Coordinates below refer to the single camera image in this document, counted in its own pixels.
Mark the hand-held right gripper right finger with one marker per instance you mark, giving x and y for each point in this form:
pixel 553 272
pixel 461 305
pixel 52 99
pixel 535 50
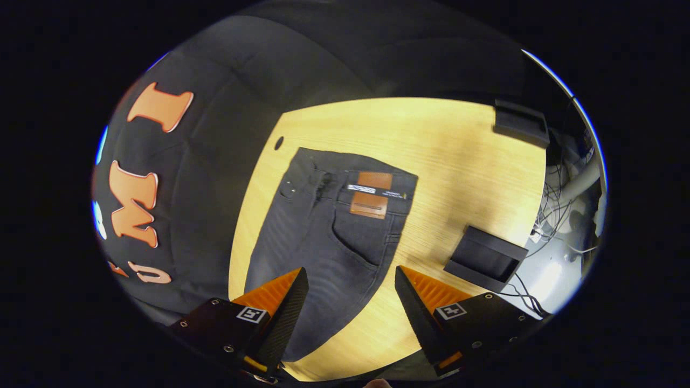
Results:
pixel 418 320

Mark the dark grey jeans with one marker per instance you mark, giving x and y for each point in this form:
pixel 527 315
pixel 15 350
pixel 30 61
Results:
pixel 312 237

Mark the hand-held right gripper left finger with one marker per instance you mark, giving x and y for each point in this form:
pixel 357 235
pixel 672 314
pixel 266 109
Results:
pixel 283 318

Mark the black backdrop cloth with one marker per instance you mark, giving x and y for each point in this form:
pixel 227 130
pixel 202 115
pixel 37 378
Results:
pixel 215 161

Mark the black plastic tray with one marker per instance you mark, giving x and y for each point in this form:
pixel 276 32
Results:
pixel 485 258
pixel 520 125

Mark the white tube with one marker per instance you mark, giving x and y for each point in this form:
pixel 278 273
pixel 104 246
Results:
pixel 582 180

